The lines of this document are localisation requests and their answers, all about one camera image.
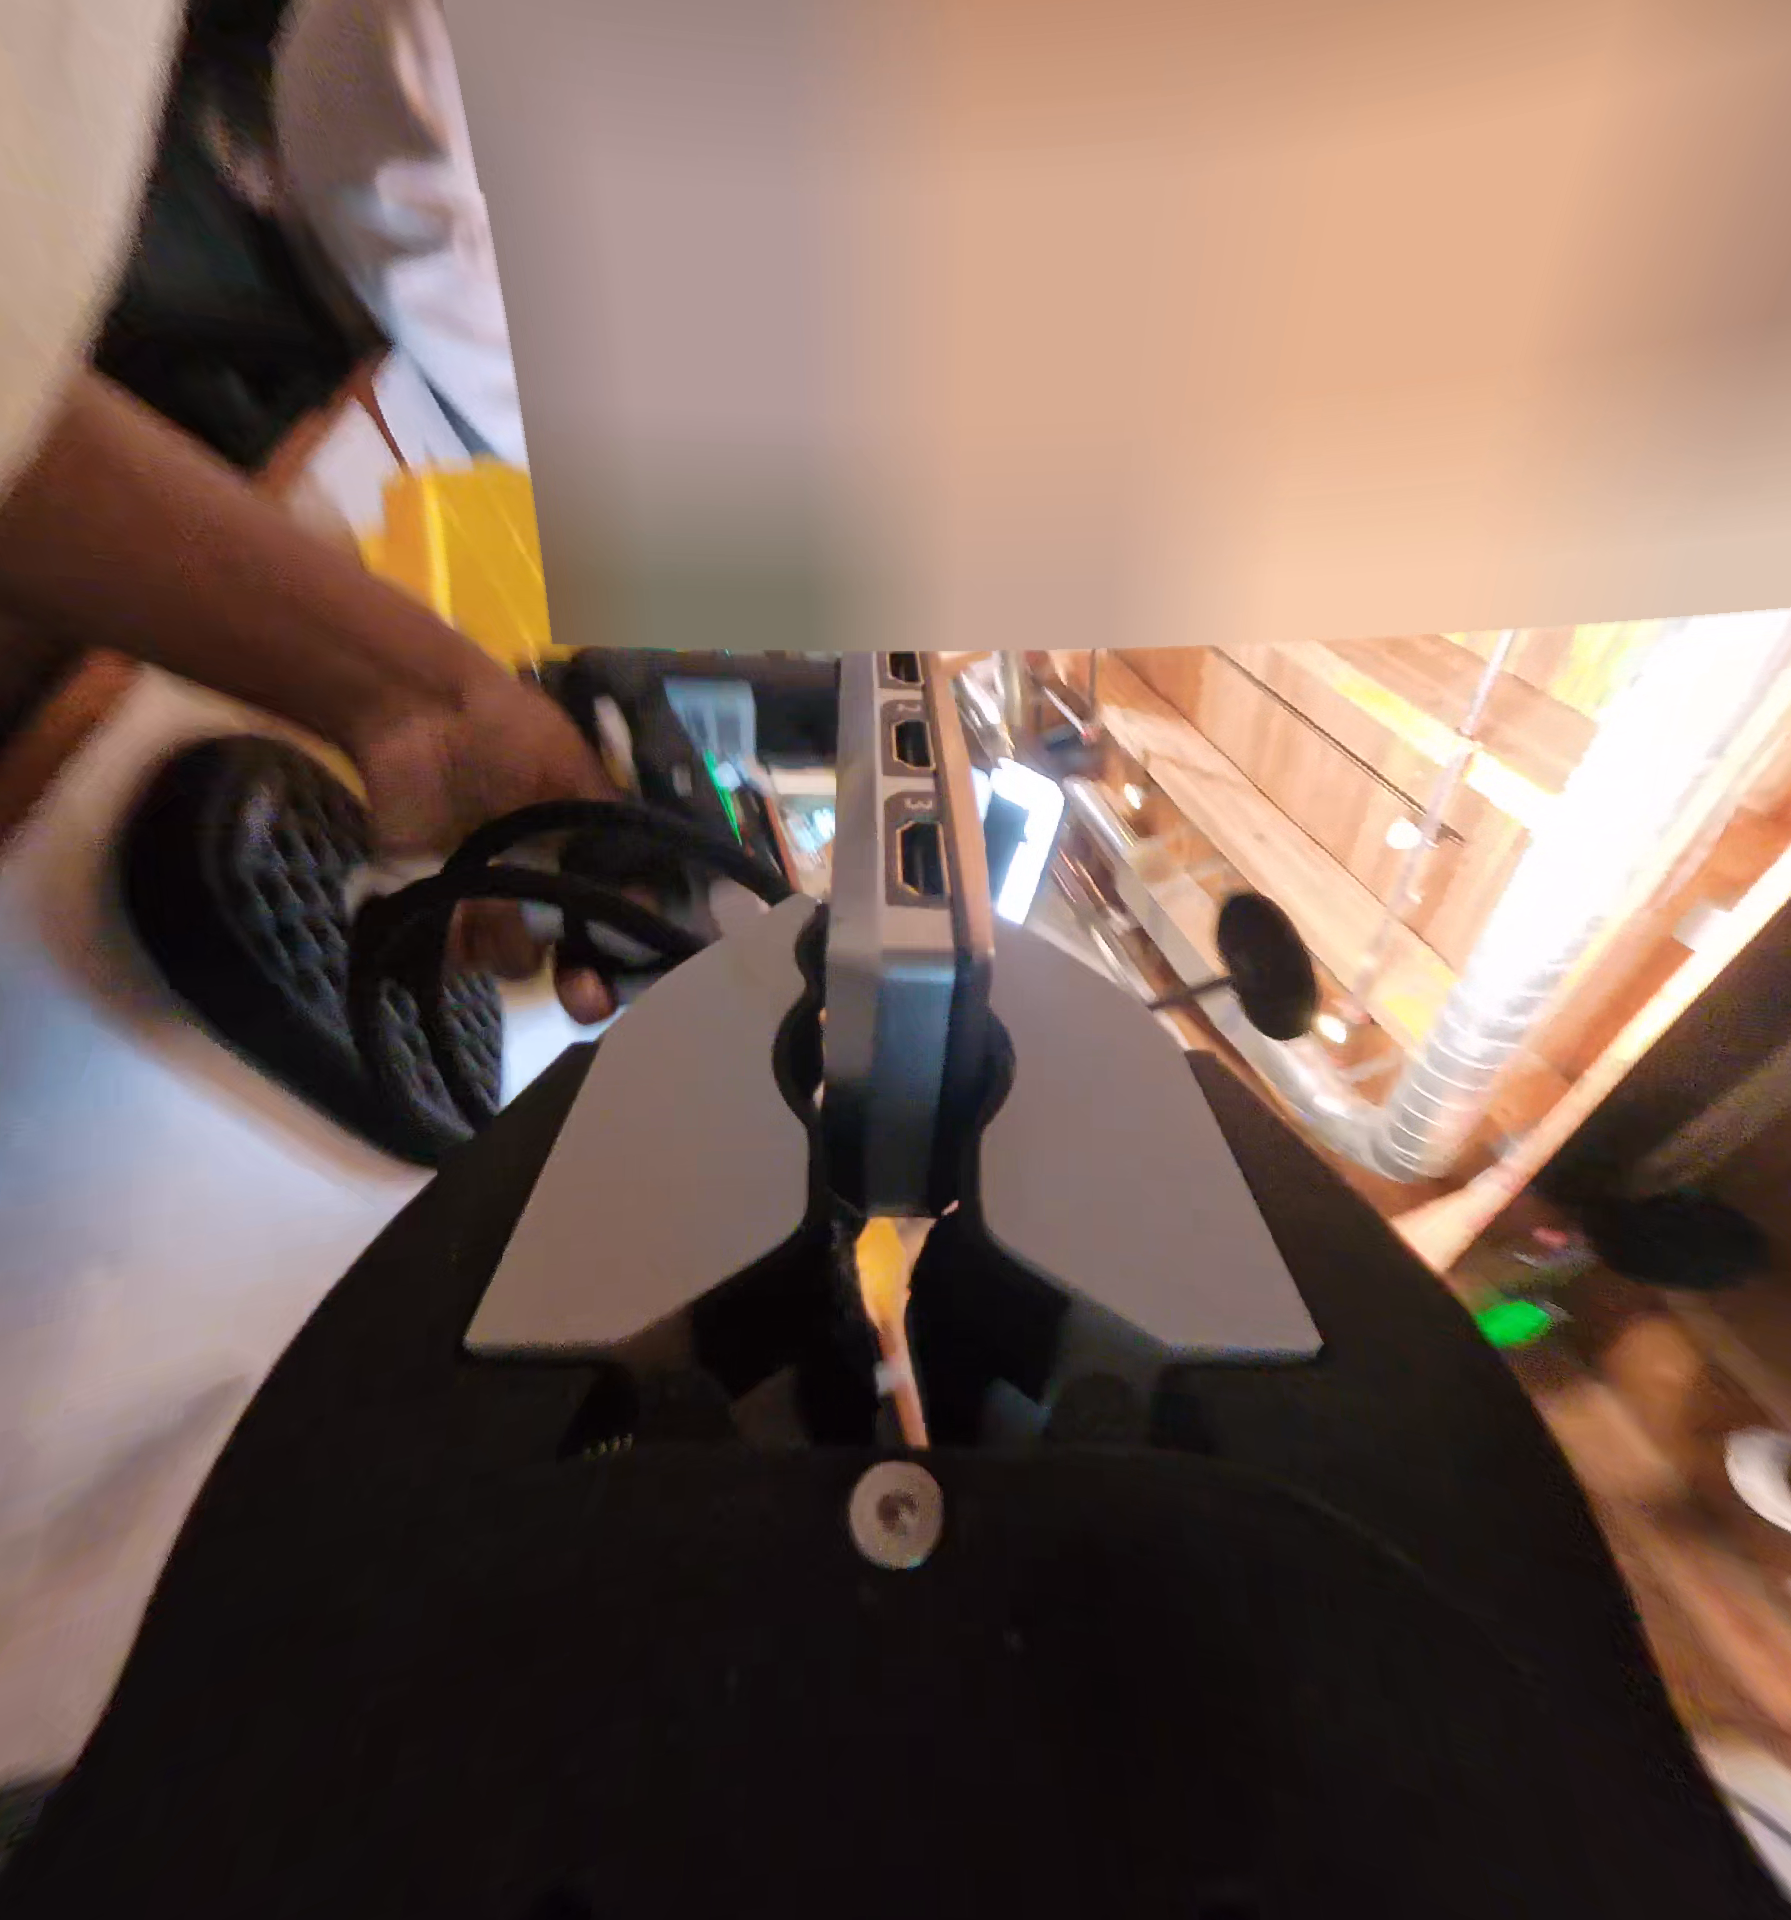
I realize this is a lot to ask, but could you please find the led light panel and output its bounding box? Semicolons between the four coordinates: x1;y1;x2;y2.
986;756;1070;920

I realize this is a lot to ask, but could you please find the black hdmi switch box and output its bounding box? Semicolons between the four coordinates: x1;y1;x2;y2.
820;648;994;1220

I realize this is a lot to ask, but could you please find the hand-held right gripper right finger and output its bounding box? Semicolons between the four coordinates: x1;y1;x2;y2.
910;929;1324;1448

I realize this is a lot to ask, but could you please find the person's right hand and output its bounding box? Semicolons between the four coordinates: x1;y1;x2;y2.
854;1217;928;1441

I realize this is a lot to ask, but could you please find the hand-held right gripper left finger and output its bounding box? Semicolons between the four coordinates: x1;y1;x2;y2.
460;895;880;1448

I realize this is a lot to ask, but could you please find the person's left forearm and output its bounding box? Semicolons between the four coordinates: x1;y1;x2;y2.
0;374;538;781

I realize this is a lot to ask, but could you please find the black round speaker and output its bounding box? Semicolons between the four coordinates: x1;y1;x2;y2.
1586;1192;1767;1292

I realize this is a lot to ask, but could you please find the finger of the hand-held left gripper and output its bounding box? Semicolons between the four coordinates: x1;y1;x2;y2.
512;845;718;969

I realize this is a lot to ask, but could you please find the person's left hand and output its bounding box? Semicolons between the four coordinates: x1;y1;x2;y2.
338;673;642;1030

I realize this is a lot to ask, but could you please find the black mesh cushion pad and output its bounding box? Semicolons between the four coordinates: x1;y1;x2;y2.
130;733;514;1163

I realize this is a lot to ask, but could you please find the braided hdmi cable green plug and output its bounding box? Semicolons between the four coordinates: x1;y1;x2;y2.
348;801;792;1158

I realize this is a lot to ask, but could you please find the yellow plastic bin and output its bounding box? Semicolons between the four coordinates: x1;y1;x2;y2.
362;456;552;661

